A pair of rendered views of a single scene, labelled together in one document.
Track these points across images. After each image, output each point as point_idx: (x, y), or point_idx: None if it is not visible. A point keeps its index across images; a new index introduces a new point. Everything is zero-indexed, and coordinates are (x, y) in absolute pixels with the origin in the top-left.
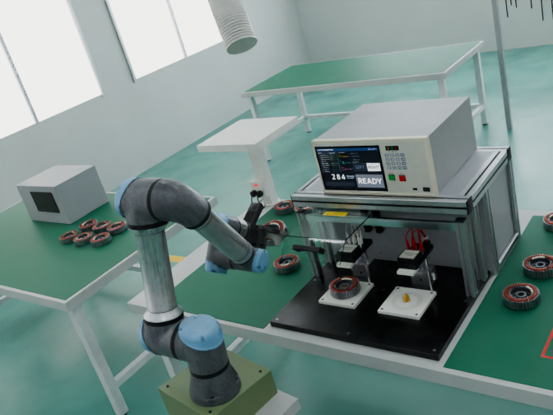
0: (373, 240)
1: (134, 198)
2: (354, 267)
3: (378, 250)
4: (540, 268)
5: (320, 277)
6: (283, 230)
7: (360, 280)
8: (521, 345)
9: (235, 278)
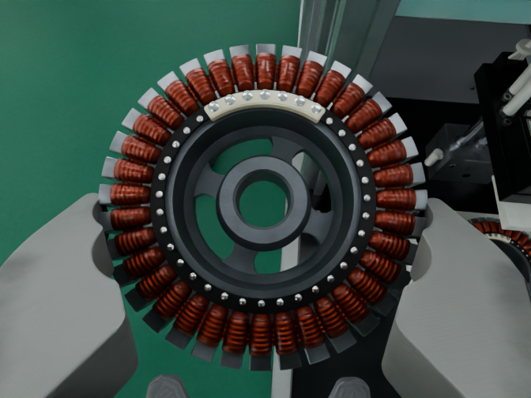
0: (481, 54)
1: None
2: (455, 166)
3: (468, 82)
4: None
5: (329, 200)
6: (479, 231)
7: (465, 199)
8: None
9: (13, 222)
